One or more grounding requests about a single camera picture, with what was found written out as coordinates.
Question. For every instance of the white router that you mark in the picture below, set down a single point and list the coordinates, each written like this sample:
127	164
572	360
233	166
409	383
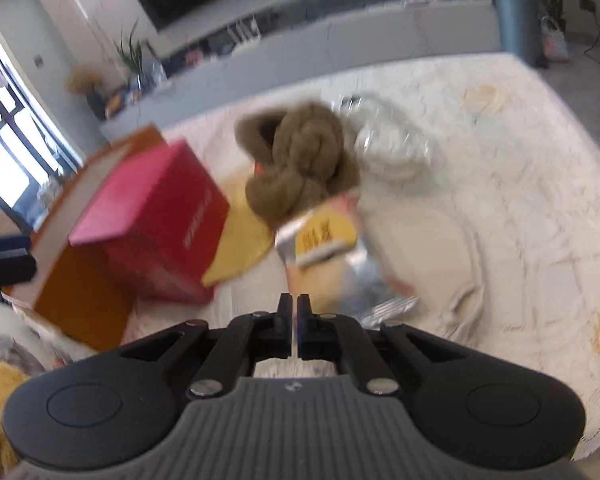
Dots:
243	32

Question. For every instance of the yellow label plastic packet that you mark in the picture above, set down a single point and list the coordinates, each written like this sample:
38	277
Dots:
325	240

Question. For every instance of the woven basket bag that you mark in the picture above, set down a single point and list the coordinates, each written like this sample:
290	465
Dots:
555	40

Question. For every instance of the dark vase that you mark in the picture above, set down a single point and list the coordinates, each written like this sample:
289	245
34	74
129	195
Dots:
96	106

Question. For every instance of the yellow plush toy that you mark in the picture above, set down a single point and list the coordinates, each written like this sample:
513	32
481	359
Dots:
0	410

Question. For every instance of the dried yellow flowers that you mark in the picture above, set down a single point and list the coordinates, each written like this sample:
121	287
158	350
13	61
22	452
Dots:
82	81

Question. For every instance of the white lace tablecloth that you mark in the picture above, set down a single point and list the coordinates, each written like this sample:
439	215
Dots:
530	185

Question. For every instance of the black window frame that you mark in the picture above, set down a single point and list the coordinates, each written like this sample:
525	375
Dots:
25	125

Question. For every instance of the grey cloth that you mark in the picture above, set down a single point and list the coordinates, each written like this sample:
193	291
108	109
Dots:
15	335

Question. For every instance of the green leafy plant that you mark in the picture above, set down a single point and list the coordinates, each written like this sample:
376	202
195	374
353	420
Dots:
130	57

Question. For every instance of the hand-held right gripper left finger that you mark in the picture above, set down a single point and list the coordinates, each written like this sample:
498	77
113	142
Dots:
285	327

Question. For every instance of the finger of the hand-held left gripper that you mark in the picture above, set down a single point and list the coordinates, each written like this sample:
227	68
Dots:
5	260

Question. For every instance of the dark wall socket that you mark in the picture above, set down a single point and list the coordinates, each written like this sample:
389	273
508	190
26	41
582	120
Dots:
586	5

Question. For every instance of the clear plastic bag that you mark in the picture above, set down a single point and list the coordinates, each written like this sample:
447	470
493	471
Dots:
390	130

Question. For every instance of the orange cardboard box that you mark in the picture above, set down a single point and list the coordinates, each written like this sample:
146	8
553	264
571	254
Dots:
80	295

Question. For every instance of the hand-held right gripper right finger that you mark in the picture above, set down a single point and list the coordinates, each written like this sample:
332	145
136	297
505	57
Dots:
305	330

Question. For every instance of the colourful snack bags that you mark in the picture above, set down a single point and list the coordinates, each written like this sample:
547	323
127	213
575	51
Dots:
122	100

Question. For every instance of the grey light switch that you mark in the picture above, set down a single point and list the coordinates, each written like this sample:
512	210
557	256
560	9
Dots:
39	61

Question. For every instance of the yellow cloth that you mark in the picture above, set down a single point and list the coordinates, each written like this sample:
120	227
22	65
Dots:
242	245

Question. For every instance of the marble television console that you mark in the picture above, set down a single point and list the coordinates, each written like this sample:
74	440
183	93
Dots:
330	45

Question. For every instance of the red lidded box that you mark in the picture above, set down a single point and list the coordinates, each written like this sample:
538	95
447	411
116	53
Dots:
160	210

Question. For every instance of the beige cloth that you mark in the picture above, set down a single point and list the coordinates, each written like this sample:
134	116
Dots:
430	260

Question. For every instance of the blue grey trash can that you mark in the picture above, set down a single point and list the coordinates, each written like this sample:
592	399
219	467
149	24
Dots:
517	25

